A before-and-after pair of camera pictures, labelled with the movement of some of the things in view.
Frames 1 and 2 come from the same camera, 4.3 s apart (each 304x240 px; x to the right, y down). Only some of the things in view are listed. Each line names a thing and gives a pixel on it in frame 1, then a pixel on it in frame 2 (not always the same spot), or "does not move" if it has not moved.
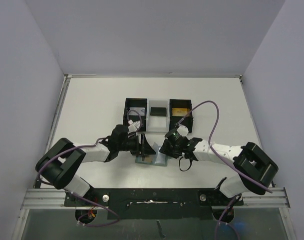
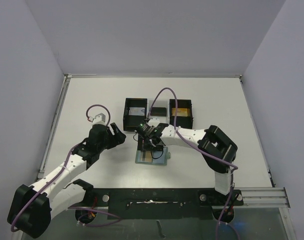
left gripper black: (142, 144) to (111, 135)
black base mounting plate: (154, 204) does not move
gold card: (148, 159) does not move
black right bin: (187, 122) does not move
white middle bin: (157, 124) does not move
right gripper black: (169, 147) to (147, 139)
